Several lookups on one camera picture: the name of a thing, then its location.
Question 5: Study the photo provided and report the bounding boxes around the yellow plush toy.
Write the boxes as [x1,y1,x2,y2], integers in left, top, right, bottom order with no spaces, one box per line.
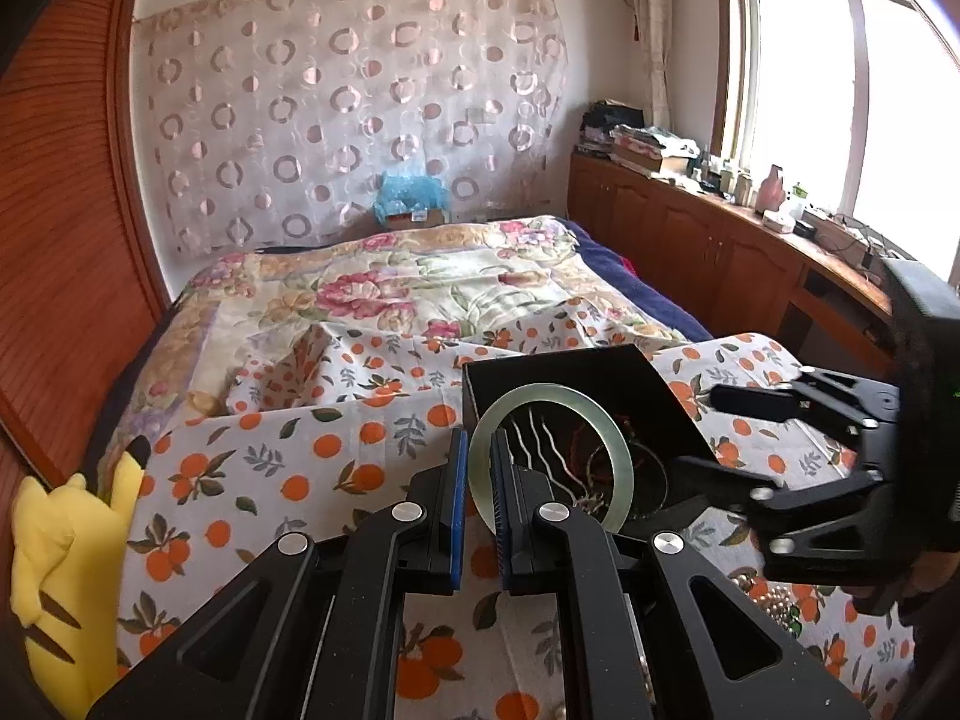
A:
[11,435,151,717]

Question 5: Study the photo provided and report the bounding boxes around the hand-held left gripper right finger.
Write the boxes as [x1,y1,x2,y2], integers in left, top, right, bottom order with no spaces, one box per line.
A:
[489,431,871,720]

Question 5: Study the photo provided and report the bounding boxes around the navy blue blanket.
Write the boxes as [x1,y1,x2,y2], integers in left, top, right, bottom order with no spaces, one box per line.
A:
[559,217,713,342]

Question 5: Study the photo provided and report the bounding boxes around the floral blanket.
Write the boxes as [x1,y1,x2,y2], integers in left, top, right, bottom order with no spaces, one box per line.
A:
[82,216,695,481]

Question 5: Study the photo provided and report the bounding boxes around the pile of dark clothes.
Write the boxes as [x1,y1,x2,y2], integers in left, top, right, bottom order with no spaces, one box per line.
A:
[581,100,646,158]

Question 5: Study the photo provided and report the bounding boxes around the pink bottle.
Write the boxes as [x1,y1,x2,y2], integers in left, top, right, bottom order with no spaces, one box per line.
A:
[757,165,787,215]

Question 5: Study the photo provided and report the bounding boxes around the small cardboard box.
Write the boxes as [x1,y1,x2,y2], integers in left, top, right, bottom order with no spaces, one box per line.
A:
[382,208,445,230]

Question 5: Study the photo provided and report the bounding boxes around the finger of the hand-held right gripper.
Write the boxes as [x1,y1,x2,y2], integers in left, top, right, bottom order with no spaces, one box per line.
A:
[709,367,901,436]
[671,457,887,580]

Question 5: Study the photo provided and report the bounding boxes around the wooden cabinet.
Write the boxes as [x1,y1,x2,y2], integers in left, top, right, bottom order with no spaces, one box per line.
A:
[568,150,901,376]

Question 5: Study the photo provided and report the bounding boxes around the circle pattern wall curtain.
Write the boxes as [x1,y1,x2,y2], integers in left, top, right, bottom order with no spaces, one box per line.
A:
[133,0,571,263]

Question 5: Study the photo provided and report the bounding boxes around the blue plastic bag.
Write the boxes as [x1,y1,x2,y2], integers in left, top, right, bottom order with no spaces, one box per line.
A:
[373,171,451,222]

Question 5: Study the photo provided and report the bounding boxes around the wooden slatted wardrobe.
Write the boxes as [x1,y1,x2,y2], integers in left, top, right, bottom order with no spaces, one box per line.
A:
[0,0,170,488]

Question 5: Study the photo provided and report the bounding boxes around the pearl necklace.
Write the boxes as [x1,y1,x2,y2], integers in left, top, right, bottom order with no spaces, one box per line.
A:
[731,570,807,638]

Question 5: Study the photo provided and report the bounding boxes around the wood framed window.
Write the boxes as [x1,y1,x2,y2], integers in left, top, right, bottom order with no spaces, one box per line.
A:
[720,0,960,293]

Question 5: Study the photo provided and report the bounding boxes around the orange fruit print cloth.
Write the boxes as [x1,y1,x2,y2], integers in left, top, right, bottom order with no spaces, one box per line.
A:
[112,311,920,720]

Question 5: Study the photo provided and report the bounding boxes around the power strip with cables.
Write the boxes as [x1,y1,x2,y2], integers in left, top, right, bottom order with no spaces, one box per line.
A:
[814,211,887,267]

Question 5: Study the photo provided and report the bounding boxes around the stack of books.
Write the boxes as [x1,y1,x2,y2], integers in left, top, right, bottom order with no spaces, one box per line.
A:
[611,124,702,173]

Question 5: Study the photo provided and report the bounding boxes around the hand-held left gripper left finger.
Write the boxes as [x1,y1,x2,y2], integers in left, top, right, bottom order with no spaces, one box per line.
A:
[86,427,473,720]

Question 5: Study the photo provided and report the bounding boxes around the silver wavy chain jewelry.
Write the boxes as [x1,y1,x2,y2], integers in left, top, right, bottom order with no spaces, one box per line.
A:
[514,403,575,500]

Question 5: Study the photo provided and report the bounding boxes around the pale green jade bangle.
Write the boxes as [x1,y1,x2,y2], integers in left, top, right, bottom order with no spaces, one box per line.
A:
[469,384,635,537]

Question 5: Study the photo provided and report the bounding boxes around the beige window curtain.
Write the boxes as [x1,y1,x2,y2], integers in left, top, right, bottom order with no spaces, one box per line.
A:
[622,0,676,128]

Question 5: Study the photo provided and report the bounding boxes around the row of small bottles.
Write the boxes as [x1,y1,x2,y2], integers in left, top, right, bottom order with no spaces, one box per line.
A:
[701,154,758,203]

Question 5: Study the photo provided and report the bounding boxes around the black jewelry box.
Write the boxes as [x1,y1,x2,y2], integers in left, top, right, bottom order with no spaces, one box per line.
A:
[461,345,721,526]

